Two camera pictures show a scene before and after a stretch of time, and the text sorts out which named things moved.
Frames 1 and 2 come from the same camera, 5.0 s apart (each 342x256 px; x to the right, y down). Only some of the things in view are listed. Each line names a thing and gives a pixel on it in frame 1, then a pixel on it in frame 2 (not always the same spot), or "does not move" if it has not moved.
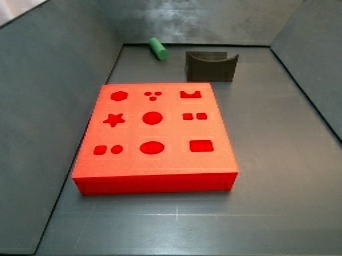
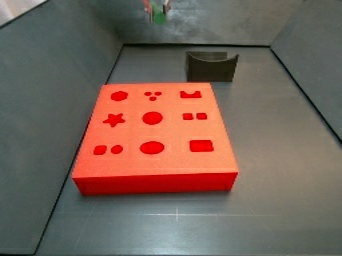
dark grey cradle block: (210, 66) does not move
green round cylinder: (157, 49) to (159, 15)
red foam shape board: (155, 140) does not move
